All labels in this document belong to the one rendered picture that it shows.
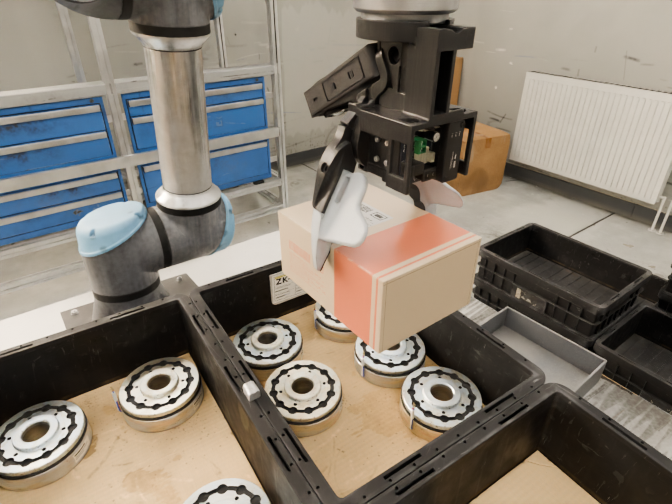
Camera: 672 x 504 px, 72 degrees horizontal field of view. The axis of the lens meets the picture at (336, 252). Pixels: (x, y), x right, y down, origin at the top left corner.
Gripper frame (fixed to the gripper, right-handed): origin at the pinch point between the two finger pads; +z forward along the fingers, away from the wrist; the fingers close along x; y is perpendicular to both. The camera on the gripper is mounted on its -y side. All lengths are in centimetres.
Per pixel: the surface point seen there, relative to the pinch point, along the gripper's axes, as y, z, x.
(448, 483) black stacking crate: 14.5, 19.8, -1.6
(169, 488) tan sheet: -6.3, 26.9, -23.1
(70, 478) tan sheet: -14.3, 26.9, -31.8
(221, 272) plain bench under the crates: -63, 40, 7
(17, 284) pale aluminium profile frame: -194, 98, -40
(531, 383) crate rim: 13.1, 16.7, 13.3
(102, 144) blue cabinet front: -196, 44, 10
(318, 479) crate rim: 8.2, 16.8, -12.6
